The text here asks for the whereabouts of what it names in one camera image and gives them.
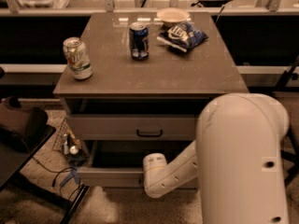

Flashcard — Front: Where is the grey drawer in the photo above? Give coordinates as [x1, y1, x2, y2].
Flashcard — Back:
[78, 141, 191, 189]
[67, 115, 195, 141]

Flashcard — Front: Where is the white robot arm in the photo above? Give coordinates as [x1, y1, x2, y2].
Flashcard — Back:
[143, 93, 290, 224]

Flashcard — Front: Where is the grey drawer cabinet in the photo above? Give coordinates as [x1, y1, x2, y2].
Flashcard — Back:
[52, 11, 250, 191]

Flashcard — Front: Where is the blue soda can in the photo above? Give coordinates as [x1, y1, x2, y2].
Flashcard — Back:
[129, 21, 149, 60]

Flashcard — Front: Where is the blue chip bag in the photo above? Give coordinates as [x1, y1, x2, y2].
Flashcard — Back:
[157, 21, 208, 52]

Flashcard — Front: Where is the white bowl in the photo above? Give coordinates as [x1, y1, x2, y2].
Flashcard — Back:
[157, 7, 190, 27]

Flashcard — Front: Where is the green white soda can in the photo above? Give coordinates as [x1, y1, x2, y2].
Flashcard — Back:
[63, 37, 93, 80]

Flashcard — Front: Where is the blue tape piece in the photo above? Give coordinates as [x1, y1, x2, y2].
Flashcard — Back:
[60, 169, 80, 188]

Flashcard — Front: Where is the brown bag on table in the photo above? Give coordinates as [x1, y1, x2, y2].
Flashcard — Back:
[0, 97, 48, 153]

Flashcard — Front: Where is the black side table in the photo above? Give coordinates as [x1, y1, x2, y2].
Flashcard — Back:
[0, 125, 89, 224]

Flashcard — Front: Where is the black office chair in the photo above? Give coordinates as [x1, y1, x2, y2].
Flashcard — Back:
[274, 57, 299, 187]

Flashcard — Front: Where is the wire basket with items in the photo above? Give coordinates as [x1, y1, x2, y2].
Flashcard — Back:
[52, 119, 87, 167]

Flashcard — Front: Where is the black cable on floor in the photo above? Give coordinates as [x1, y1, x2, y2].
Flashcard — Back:
[31, 156, 85, 203]

